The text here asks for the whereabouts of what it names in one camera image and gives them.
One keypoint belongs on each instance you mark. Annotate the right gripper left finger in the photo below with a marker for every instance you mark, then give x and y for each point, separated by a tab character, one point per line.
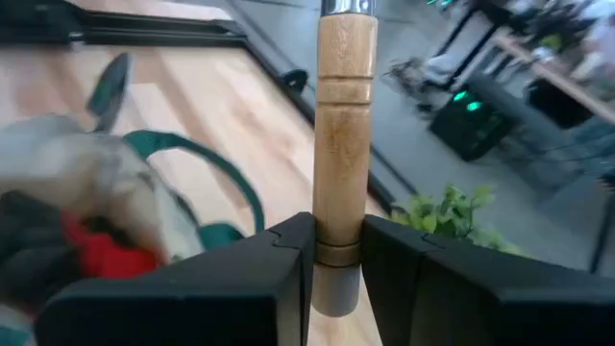
192	307

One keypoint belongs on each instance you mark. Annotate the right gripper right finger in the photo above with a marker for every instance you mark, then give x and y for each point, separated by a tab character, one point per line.
480	312

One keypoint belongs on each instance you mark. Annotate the cream green-trimmed gardening bag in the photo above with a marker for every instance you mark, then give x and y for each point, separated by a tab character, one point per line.
72	158

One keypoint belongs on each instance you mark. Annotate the green potted plant white pot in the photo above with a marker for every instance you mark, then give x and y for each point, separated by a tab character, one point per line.
447	216

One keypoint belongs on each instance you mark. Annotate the black computer green lights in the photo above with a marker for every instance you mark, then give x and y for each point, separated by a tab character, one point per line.
461	130

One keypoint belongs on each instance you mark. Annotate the wooden desk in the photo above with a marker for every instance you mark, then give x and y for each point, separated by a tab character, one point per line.
567	84

